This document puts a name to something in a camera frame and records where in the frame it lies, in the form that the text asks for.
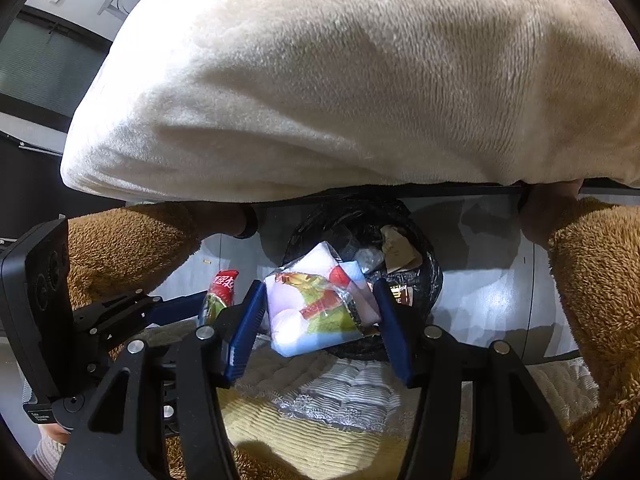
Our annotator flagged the crumpled clear plastic wrap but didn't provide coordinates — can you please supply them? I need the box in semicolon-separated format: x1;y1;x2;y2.
352;247;386;276

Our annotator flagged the window with grey blind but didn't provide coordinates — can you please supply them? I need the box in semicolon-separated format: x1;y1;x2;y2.
0;6;115;135

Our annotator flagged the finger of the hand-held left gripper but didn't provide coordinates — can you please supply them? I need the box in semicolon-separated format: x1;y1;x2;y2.
74;292;207;334
87;323;152;367

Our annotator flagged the person's left hand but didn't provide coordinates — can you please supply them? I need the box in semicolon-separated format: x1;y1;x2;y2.
31;422;74;479

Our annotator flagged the black bag lined trash bin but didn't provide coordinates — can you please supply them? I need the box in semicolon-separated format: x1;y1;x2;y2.
282;200;445;362

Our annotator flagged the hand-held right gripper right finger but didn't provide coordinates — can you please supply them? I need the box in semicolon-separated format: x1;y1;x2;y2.
372;277;584;480

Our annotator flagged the brown paper scrap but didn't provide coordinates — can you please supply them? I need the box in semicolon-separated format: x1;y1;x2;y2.
380;225;424;272

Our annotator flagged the quilted yellow grey floor mat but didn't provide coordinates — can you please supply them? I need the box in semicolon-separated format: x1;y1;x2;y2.
215;345;601;480

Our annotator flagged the green printed clear snack packet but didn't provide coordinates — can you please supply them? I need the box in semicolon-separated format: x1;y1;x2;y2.
264;241;385;358

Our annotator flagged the red and green snack packet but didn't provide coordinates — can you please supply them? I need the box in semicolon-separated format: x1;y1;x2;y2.
198;269;239;329

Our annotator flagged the brown snack wrapper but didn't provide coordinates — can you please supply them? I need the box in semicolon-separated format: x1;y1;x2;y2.
390;282;415;307

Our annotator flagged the beige fleece bed blanket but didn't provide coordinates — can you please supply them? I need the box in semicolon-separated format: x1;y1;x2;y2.
60;0;640;204

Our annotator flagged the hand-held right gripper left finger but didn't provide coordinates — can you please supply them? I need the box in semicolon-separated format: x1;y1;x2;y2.
55;279;268;480

